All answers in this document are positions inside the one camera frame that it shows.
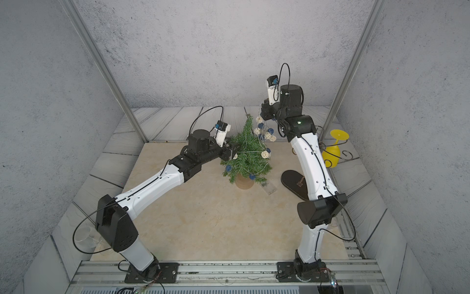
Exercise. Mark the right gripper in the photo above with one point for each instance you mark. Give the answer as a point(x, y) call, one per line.
point(267, 110)

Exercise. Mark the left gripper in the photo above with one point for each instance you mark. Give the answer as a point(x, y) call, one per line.
point(226, 151)

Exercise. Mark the small green christmas tree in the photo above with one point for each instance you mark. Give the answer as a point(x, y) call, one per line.
point(248, 154)

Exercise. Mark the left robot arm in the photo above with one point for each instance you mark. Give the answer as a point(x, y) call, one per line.
point(115, 215)

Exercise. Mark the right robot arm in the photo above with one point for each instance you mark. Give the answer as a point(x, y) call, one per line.
point(315, 215)

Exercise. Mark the clear wine glass left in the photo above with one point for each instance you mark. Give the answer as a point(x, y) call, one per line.
point(86, 239)

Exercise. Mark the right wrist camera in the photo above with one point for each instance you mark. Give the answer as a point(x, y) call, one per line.
point(273, 89)

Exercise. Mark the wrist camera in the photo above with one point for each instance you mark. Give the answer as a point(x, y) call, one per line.
point(222, 128)
point(273, 89)

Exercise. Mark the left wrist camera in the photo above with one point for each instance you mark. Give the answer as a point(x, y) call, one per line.
point(222, 128)

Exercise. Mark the right frame post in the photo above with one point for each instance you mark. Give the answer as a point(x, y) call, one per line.
point(373, 19)

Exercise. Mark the frame post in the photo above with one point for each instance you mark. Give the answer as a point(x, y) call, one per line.
point(91, 46)
point(373, 19)

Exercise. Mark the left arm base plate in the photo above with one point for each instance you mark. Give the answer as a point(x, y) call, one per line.
point(164, 273)

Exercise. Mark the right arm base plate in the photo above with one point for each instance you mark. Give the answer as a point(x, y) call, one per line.
point(298, 271)

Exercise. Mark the left frame post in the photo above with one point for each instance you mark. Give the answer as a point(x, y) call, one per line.
point(91, 46)

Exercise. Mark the aluminium mounting rail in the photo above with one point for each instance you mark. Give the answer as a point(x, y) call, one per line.
point(336, 274)

